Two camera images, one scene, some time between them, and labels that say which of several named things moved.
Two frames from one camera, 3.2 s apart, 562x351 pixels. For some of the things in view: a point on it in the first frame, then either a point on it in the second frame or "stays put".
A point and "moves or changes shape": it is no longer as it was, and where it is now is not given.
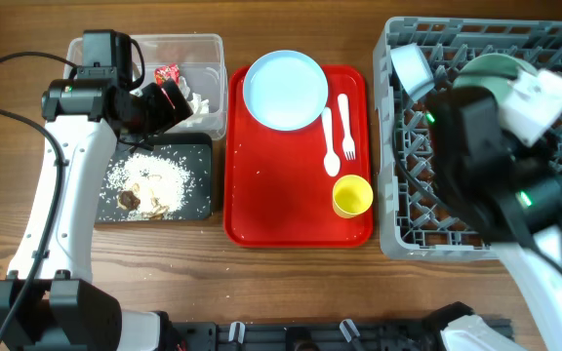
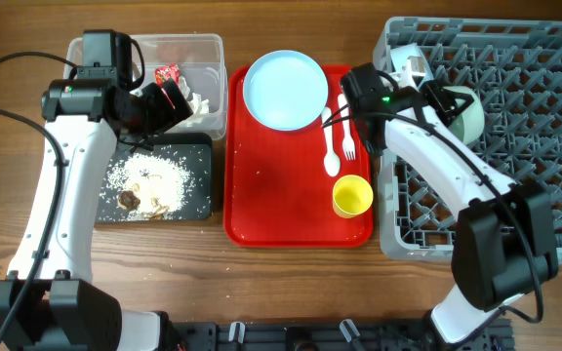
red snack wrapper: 165,72 stays put
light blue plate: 285,90 stays put
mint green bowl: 492,73 moves or changes shape
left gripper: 166,115 stays put
